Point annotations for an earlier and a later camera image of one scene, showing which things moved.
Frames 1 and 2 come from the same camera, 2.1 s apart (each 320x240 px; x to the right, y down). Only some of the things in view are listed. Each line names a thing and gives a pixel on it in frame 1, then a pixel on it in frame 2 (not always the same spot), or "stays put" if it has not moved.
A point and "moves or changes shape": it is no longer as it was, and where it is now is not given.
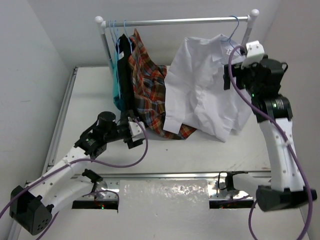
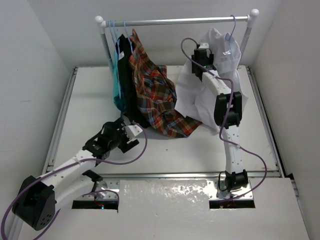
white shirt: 195,98 moves or changes shape
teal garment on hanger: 117,99 stays put
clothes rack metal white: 102,24 stays put
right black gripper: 237,71 to 210,59
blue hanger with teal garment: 109,25 stays put
